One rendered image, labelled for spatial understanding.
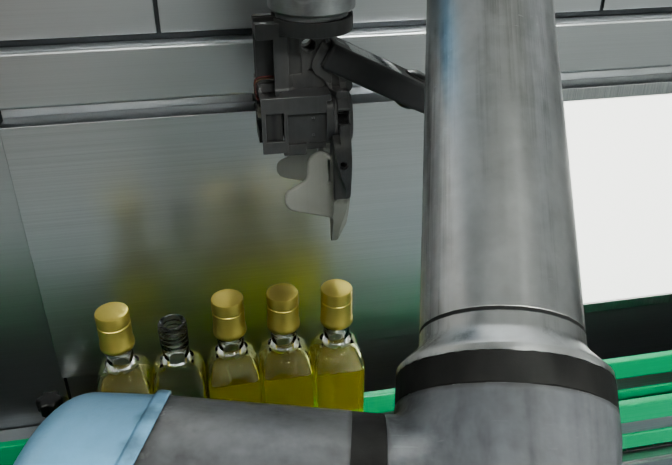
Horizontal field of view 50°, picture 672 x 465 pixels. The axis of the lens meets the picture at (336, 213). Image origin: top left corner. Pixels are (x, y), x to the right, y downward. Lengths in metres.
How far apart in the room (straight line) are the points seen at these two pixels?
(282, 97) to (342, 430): 0.39
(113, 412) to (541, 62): 0.27
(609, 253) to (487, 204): 0.72
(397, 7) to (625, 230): 0.44
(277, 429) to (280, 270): 0.62
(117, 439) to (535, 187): 0.21
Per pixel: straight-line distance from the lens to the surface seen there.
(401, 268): 0.92
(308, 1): 0.60
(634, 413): 1.00
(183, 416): 0.29
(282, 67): 0.63
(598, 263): 1.05
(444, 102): 0.38
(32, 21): 0.80
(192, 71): 0.78
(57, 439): 0.29
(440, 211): 0.34
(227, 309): 0.75
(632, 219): 1.03
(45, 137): 0.81
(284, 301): 0.75
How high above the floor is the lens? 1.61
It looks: 30 degrees down
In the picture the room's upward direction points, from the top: straight up
